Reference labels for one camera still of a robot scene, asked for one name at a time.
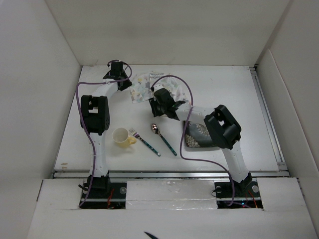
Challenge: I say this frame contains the white floral cloth napkin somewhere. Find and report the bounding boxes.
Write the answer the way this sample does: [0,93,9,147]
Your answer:
[129,71,190,105]

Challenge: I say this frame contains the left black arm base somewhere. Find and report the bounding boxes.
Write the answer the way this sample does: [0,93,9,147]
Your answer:
[78,173,127,210]

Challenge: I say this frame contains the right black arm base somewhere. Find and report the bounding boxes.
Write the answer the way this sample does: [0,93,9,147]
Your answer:
[211,181,263,209]

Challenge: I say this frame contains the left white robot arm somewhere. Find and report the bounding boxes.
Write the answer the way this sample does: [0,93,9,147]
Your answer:
[75,60,132,198]

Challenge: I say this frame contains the black floral square plate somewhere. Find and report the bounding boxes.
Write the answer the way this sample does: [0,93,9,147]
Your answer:
[183,121,218,151]

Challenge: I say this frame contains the yellow ceramic mug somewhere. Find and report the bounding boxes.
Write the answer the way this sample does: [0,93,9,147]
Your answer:
[112,128,137,148]

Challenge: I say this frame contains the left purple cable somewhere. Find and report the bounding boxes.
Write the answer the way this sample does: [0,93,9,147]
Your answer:
[75,59,133,207]

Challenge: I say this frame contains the spoon with teal handle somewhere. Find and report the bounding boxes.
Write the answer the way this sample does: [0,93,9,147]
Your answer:
[151,123,177,156]

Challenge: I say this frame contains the fork with teal handle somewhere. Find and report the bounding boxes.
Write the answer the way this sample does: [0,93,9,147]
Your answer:
[129,128,161,157]

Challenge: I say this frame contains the aluminium rail frame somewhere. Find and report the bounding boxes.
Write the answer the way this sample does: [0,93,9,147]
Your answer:
[51,65,290,180]

